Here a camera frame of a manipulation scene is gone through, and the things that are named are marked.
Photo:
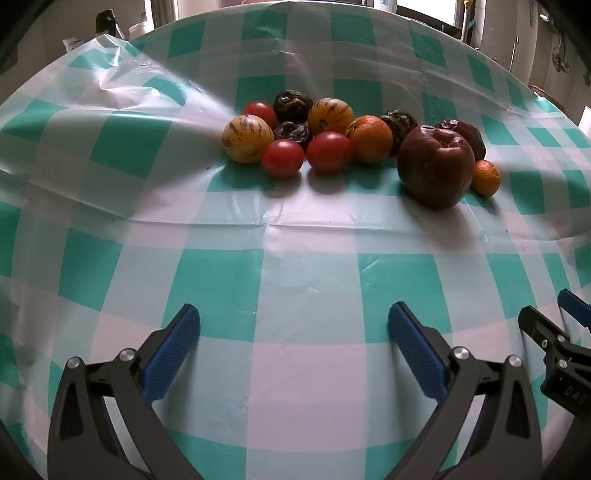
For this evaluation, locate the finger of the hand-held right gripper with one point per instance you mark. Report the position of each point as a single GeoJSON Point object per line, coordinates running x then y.
{"type": "Point", "coordinates": [538, 327]}
{"type": "Point", "coordinates": [575, 304]}

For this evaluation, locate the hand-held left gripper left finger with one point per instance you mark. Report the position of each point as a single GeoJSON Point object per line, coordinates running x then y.
{"type": "Point", "coordinates": [168, 357]}

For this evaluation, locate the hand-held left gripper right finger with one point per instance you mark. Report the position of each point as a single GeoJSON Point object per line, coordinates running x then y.
{"type": "Point", "coordinates": [418, 357]}

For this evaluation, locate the small tangerine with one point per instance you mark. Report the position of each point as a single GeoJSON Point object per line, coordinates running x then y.
{"type": "Point", "coordinates": [485, 179]}

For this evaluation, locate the dark red apple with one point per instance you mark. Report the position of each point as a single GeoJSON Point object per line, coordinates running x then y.
{"type": "Point", "coordinates": [434, 170]}

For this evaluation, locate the large orange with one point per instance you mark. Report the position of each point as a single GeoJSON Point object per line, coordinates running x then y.
{"type": "Point", "coordinates": [369, 141]}

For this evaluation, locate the red tomato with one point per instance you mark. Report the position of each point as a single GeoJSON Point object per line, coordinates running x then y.
{"type": "Point", "coordinates": [259, 113]}
{"type": "Point", "coordinates": [328, 152]}
{"type": "Point", "coordinates": [282, 159]}

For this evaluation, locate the dark wrinkled passion fruit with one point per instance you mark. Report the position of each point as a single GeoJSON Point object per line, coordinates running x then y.
{"type": "Point", "coordinates": [292, 105]}
{"type": "Point", "coordinates": [293, 131]}
{"type": "Point", "coordinates": [475, 143]}
{"type": "Point", "coordinates": [402, 124]}

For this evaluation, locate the green white checkered tablecloth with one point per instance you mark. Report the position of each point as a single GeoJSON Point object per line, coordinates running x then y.
{"type": "Point", "coordinates": [295, 258]}

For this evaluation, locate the yellow striped pepino melon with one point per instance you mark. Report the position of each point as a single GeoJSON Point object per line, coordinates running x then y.
{"type": "Point", "coordinates": [330, 115]}
{"type": "Point", "coordinates": [244, 138]}

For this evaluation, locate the white bucket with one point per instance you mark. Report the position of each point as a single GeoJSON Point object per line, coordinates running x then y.
{"type": "Point", "coordinates": [138, 30]}

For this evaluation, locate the black chair back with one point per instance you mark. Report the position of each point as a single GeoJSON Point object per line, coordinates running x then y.
{"type": "Point", "coordinates": [107, 23]}

